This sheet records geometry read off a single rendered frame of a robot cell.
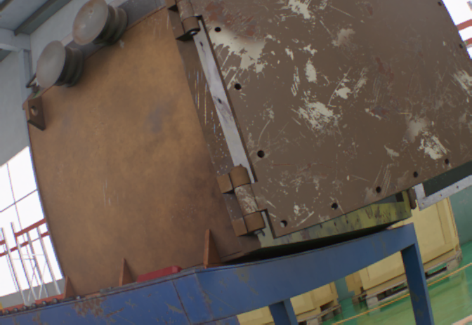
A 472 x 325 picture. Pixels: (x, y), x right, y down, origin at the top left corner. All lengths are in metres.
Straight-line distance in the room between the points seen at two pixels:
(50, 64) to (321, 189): 0.74
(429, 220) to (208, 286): 5.54
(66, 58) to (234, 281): 0.68
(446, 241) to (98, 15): 5.44
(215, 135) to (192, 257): 0.25
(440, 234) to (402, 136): 5.22
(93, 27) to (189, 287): 0.68
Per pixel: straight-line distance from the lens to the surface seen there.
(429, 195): 2.63
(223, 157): 1.24
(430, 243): 6.52
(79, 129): 1.53
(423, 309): 2.69
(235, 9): 1.32
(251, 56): 1.27
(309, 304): 6.99
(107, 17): 1.42
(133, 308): 1.13
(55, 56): 1.54
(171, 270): 1.19
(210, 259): 1.26
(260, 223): 1.17
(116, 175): 1.43
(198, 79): 1.29
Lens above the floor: 0.55
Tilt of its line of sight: 13 degrees up
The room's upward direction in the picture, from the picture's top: 18 degrees counter-clockwise
